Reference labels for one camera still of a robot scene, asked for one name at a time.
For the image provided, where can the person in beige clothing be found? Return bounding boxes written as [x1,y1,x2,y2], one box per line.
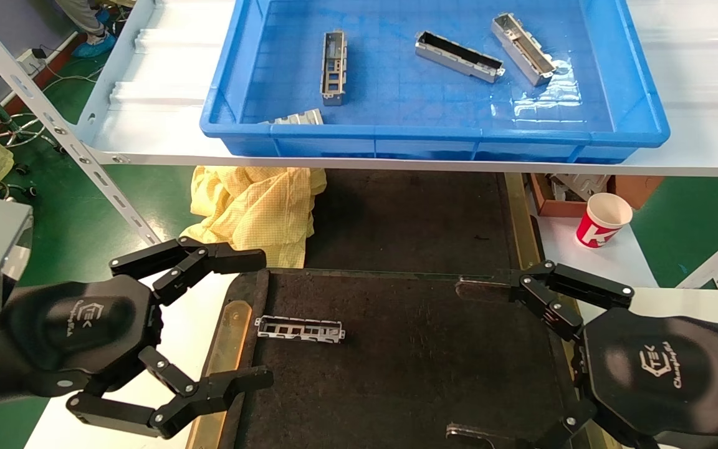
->
[54,0,118,60]

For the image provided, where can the red white paper cup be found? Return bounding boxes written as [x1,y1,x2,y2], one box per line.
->
[576,192,634,249]

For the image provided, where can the blue plastic bin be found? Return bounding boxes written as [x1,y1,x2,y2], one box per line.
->
[200,0,671,164]

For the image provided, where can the grey metal bracket part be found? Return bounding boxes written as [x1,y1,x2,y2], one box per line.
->
[491,12,557,87]
[259,109,325,125]
[321,29,348,106]
[414,31,506,84]
[254,316,346,344]

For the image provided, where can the clear plastic film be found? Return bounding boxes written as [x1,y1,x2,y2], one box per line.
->
[493,59,584,122]

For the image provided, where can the black felt container tray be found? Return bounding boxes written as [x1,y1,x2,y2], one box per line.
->
[304,168,545,278]
[186,268,625,449]

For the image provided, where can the brown cardboard box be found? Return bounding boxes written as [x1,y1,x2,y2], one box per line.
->
[529,173,665,218]

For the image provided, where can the white table frame beam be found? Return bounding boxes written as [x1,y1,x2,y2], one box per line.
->
[676,218,718,289]

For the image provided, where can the white power strip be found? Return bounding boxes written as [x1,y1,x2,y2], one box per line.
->
[17,47,49,74]

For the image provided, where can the black chair caster base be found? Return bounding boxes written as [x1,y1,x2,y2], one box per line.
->
[0,161,39,200]

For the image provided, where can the white floor cable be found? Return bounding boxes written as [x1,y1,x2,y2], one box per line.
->
[41,59,107,88]

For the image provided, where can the yellow cloth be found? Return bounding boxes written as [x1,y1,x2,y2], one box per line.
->
[181,165,328,269]

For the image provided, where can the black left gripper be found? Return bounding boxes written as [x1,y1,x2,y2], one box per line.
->
[1,237,274,439]

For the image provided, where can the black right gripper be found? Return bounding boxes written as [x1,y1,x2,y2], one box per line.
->
[446,261,718,449]

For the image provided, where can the white perforated shelf strut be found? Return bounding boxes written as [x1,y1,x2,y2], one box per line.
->
[0,0,161,245]

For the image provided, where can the grey metal parts pile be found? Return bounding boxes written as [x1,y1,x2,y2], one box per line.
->
[552,175,610,201]

